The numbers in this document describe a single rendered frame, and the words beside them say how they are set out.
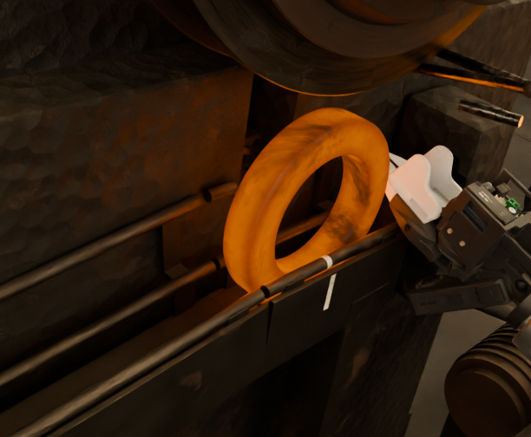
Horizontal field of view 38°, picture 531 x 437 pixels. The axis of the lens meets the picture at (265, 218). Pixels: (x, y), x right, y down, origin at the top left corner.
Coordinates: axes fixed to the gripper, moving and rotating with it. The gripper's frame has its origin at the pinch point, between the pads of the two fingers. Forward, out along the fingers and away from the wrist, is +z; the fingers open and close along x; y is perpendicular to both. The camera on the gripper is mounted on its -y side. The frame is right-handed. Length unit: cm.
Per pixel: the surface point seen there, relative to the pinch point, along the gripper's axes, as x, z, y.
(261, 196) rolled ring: 20.6, -1.0, 5.2
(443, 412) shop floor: -53, -18, -73
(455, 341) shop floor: -73, -7, -77
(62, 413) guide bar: 39.5, -6.2, -4.1
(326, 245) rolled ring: 9.5, -3.2, -4.2
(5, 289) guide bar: 39.0, 3.4, -1.8
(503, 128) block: -11.3, -3.9, 5.6
